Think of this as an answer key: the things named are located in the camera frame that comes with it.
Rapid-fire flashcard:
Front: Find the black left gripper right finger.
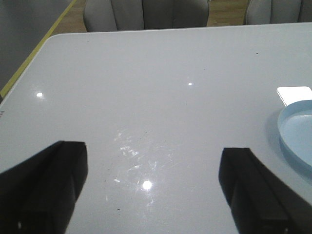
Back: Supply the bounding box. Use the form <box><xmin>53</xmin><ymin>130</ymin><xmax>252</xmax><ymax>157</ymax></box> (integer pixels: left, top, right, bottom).
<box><xmin>218</xmin><ymin>148</ymin><xmax>312</xmax><ymax>234</ymax></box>

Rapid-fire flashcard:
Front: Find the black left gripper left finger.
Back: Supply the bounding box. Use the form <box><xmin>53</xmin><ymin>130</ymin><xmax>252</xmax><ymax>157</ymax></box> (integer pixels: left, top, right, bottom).
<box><xmin>0</xmin><ymin>141</ymin><xmax>88</xmax><ymax>234</ymax></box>

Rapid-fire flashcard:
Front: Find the light blue oval plate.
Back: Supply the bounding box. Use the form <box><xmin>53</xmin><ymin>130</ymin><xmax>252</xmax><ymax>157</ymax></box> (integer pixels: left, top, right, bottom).
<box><xmin>277</xmin><ymin>100</ymin><xmax>312</xmax><ymax>177</ymax></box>

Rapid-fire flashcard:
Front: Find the left beige leather chair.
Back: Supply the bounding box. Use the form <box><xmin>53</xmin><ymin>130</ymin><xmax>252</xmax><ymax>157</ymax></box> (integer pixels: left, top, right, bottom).
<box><xmin>83</xmin><ymin>0</ymin><xmax>209</xmax><ymax>32</ymax></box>

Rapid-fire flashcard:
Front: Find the beige leather chair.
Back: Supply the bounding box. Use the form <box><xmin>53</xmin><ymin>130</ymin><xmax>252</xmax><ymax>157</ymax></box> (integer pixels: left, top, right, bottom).
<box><xmin>83</xmin><ymin>0</ymin><xmax>209</xmax><ymax>32</ymax></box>
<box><xmin>244</xmin><ymin>0</ymin><xmax>312</xmax><ymax>25</ymax></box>

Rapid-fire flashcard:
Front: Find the right beige leather chair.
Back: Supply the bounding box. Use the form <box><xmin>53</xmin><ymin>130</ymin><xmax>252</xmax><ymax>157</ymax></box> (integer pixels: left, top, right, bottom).
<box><xmin>244</xmin><ymin>0</ymin><xmax>312</xmax><ymax>25</ymax></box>

